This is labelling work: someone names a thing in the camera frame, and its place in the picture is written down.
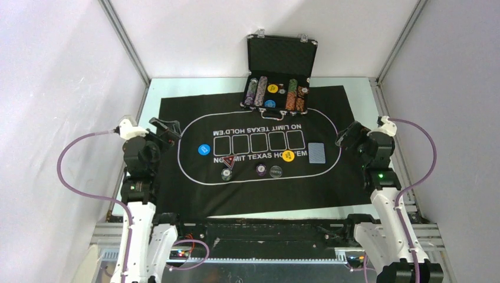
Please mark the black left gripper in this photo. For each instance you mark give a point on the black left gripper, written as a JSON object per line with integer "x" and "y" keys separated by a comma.
{"x": 171, "y": 132}

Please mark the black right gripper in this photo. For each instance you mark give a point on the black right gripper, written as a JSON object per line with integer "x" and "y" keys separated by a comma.
{"x": 357, "y": 131}

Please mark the blue card deck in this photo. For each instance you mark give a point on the blue card deck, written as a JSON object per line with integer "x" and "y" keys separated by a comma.
{"x": 316, "y": 153}

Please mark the blue round button chip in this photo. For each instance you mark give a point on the blue round button chip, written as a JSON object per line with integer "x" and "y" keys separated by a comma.
{"x": 204, "y": 149}

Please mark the yellow round button chip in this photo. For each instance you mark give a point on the yellow round button chip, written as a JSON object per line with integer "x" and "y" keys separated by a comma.
{"x": 288, "y": 155}

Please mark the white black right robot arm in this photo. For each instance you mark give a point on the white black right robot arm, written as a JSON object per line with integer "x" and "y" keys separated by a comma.
{"x": 392, "y": 246}

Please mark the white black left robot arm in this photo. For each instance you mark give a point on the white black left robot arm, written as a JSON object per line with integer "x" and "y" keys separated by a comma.
{"x": 147, "y": 238}

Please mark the brown chip row in case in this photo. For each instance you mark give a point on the brown chip row in case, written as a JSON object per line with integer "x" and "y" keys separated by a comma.
{"x": 300, "y": 98}

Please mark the red triangular all-in marker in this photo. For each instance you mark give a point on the red triangular all-in marker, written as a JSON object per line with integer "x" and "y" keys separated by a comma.
{"x": 229, "y": 161}

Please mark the black poker felt mat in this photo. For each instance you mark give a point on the black poker felt mat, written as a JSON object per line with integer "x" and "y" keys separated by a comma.
{"x": 191, "y": 185}

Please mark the green orange chip row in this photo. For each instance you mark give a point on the green orange chip row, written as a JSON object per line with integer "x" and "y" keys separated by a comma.
{"x": 291, "y": 95}

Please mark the blue button in case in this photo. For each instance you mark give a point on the blue button in case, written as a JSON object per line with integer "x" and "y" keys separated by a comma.
{"x": 270, "y": 104}

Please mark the black aluminium chip case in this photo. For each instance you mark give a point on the black aluminium chip case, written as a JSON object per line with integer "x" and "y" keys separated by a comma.
{"x": 280, "y": 59}

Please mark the purple chip row in case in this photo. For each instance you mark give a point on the purple chip row in case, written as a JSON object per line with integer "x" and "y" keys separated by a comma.
{"x": 251, "y": 92}

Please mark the yellow button in case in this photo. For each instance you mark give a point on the yellow button in case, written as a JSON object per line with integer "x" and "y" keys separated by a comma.
{"x": 272, "y": 88}

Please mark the pink grey chip row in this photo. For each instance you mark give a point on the pink grey chip row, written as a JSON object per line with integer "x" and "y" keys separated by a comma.
{"x": 260, "y": 91}

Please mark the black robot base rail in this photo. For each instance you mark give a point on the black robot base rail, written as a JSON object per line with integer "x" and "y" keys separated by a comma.
{"x": 269, "y": 239}

